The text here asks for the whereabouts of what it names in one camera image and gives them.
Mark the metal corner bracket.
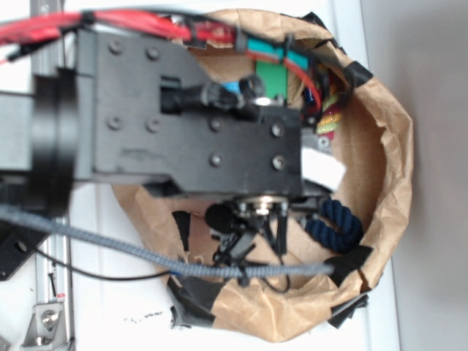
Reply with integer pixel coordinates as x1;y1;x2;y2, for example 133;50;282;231
20;302;69;351

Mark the grey braided cable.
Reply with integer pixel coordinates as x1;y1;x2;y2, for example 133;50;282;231
0;205;336;281

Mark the multicolour twisted rope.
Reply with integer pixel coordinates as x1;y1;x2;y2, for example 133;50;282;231
314;64;344;140

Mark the green wooden block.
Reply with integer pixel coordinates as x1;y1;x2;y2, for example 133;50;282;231
256;61;287;99

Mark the blue wooden block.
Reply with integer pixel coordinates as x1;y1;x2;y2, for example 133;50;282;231
222;81;241;94

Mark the navy blue twisted rope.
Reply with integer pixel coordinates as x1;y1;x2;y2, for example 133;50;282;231
304;197;363;253

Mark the black microphone on gripper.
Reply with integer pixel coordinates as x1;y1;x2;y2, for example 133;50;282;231
205;204;257;266

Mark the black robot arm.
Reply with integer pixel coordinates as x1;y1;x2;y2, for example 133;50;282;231
1;30;346;215

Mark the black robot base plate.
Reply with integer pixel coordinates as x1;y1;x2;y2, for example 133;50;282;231
0;221;50;282

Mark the aluminium extrusion rail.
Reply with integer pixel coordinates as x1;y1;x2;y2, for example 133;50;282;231
29;0;76;351

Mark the red cable bundle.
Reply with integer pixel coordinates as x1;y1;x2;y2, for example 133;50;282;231
0;10;326;110

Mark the brown paper bag bin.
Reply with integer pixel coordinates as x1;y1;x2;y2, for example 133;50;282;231
109;10;415;344

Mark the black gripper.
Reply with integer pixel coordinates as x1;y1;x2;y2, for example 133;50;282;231
75;29;347;205

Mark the thin black wire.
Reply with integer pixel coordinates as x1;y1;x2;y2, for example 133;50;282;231
34;246;173;282

